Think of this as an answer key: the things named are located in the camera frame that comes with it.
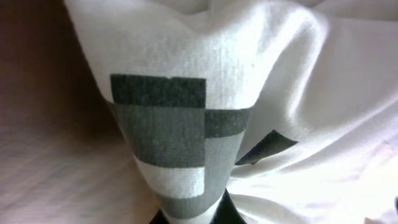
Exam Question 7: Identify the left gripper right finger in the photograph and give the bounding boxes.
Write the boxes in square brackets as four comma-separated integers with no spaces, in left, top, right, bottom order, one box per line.
[211,190,246,224]

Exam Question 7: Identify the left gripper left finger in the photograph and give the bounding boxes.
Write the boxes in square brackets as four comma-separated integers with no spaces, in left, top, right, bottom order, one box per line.
[149,210,169,224]

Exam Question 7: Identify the white robot print t-shirt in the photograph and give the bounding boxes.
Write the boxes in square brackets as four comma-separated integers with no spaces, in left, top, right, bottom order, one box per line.
[65,0,397,223]

